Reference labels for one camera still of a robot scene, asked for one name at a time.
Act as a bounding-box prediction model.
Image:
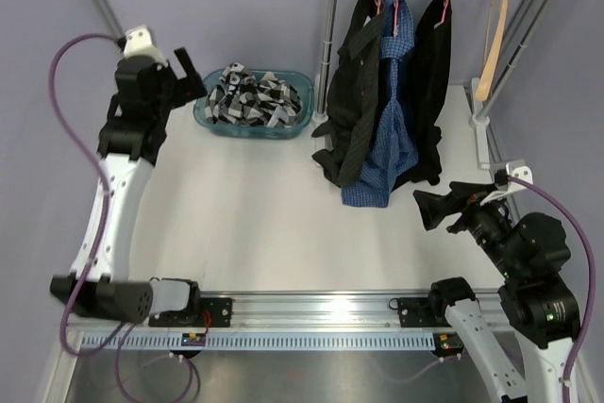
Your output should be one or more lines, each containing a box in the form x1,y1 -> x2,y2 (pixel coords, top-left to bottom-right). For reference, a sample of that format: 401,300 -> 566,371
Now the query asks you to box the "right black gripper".
413,180 -> 523,280

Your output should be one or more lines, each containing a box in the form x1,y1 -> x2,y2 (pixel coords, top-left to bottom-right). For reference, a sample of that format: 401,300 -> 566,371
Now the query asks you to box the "black white checkered shirt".
203,62 -> 302,128

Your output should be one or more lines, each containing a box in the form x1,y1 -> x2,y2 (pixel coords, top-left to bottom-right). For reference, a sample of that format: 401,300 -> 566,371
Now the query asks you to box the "wooden hanger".
474,0 -> 509,102

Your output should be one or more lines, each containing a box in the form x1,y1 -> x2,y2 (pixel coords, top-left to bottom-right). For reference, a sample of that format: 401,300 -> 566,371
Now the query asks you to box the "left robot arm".
50,47 -> 207,327

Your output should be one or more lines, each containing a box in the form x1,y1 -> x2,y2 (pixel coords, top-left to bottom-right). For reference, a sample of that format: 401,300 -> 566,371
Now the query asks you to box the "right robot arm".
413,182 -> 580,402

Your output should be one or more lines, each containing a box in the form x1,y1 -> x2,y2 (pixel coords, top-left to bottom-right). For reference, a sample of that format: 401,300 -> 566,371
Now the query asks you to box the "blue checkered shirt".
342,0 -> 418,209

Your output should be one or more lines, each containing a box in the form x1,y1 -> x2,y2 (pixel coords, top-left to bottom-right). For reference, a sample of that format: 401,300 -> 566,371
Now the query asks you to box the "plain black shirt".
394,0 -> 452,188

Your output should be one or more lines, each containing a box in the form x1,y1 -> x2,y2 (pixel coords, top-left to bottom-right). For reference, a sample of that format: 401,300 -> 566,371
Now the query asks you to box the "black pinstripe shirt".
311,0 -> 385,187

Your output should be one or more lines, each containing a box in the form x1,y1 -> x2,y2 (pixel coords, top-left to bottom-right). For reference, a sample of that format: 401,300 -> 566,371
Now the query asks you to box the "teal plastic basin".
193,62 -> 314,140

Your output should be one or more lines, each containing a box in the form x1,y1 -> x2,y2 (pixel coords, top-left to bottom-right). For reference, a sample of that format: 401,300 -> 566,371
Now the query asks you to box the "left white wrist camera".
122,25 -> 168,66

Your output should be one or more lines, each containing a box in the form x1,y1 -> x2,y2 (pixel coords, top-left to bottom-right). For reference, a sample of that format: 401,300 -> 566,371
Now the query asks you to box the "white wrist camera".
480,160 -> 533,206
122,25 -> 168,66

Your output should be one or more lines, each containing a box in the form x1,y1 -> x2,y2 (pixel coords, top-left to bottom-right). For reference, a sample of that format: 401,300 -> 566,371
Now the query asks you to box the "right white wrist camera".
480,160 -> 533,206

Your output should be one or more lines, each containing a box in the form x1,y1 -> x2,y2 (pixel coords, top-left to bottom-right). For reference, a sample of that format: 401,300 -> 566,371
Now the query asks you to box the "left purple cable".
48,33 -> 143,358

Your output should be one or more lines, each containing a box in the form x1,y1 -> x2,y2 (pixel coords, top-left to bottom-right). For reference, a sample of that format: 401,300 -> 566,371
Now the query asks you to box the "purple cable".
507,176 -> 597,403
48,33 -> 143,358

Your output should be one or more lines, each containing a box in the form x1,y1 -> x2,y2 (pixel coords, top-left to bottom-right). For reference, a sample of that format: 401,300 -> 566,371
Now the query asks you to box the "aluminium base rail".
68,292 -> 470,357

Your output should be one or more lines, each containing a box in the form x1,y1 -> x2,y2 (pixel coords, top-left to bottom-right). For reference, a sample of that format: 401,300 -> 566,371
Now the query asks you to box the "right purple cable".
507,176 -> 597,403

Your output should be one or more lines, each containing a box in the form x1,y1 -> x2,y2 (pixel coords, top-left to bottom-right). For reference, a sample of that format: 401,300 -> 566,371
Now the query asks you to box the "right aluminium frame post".
490,0 -> 553,95

